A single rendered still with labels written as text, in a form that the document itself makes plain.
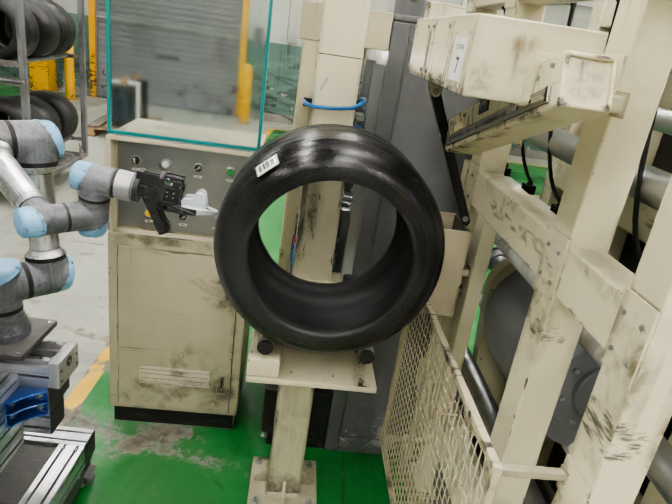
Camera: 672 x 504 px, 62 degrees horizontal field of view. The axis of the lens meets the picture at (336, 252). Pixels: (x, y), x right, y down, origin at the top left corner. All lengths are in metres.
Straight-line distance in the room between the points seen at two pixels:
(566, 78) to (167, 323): 1.82
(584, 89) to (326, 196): 0.92
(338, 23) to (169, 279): 1.20
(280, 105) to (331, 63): 9.12
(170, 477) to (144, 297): 0.72
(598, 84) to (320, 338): 0.87
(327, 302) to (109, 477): 1.20
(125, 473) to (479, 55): 2.02
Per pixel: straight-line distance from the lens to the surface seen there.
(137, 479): 2.47
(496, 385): 2.41
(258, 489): 2.40
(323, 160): 1.30
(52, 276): 1.93
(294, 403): 2.10
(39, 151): 1.83
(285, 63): 10.71
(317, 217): 1.77
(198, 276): 2.27
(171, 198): 1.47
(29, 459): 2.31
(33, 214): 1.49
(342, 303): 1.73
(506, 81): 1.12
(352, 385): 1.61
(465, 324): 1.93
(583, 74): 1.07
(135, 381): 2.58
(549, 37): 1.14
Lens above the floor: 1.71
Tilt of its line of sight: 21 degrees down
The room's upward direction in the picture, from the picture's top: 8 degrees clockwise
